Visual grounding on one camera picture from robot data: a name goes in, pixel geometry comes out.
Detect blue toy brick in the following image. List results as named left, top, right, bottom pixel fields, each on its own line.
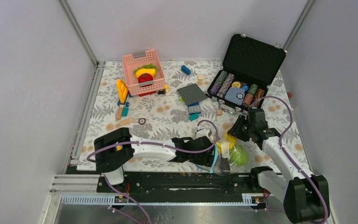
left=181, top=65, right=191, bottom=75

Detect green fake cabbage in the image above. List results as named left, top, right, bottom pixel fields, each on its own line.
left=229, top=145, right=249, bottom=166

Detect black poker chip case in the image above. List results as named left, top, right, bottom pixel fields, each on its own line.
left=206, top=34, right=287, bottom=114

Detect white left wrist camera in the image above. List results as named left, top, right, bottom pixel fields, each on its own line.
left=195, top=128, right=212, bottom=139

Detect grey lego baseplate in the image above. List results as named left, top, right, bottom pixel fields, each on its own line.
left=177, top=84, right=207, bottom=106

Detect red toy brick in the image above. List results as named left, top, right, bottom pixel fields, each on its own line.
left=139, top=91, right=157, bottom=97

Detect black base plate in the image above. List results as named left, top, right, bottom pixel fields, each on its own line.
left=96, top=172, right=267, bottom=204

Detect purple fake eggplant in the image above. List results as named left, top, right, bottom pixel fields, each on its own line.
left=219, top=158, right=231, bottom=175

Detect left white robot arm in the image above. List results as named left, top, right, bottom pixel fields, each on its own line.
left=86, top=127, right=218, bottom=192

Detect grey lego brick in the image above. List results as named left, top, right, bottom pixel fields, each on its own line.
left=188, top=102, right=202, bottom=115

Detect teal toy block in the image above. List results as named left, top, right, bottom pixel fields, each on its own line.
left=189, top=113, right=199, bottom=121

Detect yellow toy block stack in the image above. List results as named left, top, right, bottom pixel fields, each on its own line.
left=116, top=79, right=129, bottom=105

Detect yellow fake mango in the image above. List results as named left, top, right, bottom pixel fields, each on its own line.
left=135, top=69, right=157, bottom=78

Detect green fake grapes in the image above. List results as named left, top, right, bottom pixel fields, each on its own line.
left=133, top=63, right=158, bottom=74

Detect clear zip top bag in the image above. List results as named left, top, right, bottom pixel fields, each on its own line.
left=195, top=143, right=246, bottom=176

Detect red fake apple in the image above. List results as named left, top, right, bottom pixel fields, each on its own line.
left=138, top=73, right=154, bottom=87

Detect wooden plank block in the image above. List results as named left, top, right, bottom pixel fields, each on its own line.
left=119, top=117, right=134, bottom=126

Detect yellow fake banana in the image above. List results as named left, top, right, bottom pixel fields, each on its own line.
left=217, top=131, right=236, bottom=154

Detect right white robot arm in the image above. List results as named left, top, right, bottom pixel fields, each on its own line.
left=228, top=109, right=330, bottom=224

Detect pink plastic basket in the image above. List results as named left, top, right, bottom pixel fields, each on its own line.
left=122, top=49, right=165, bottom=96

